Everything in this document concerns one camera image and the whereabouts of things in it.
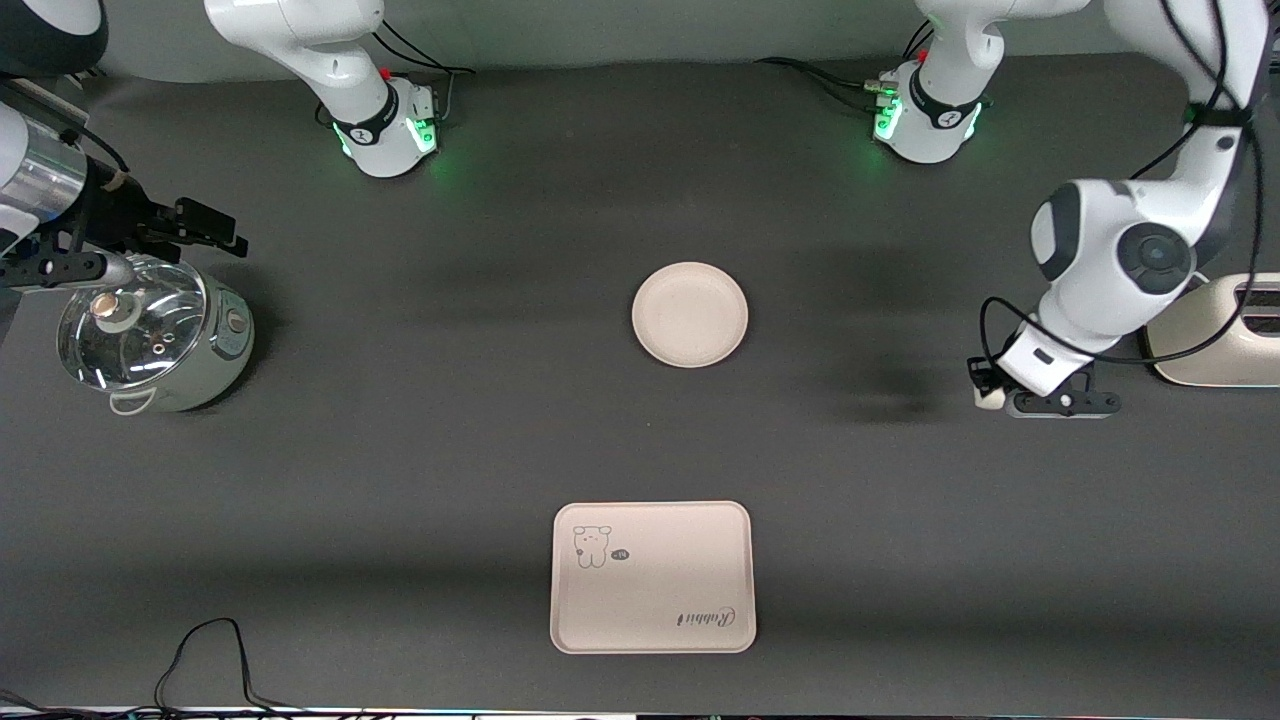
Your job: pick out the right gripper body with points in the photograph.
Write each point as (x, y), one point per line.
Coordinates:
(118, 215)

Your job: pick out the small white bun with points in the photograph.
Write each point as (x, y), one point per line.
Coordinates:
(988, 398)

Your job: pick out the round cream plate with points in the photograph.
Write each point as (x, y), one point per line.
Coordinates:
(690, 315)

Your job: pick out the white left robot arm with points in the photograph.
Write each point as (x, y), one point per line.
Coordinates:
(1100, 240)

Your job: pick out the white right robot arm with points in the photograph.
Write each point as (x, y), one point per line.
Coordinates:
(340, 60)

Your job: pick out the cream tray with bear print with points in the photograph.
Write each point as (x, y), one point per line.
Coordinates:
(660, 590)

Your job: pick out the glass pot lid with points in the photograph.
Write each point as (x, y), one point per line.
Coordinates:
(112, 312)

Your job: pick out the pale green electric pot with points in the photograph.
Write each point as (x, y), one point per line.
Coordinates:
(225, 340)

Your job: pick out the cream toaster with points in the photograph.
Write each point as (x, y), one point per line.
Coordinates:
(1215, 350)

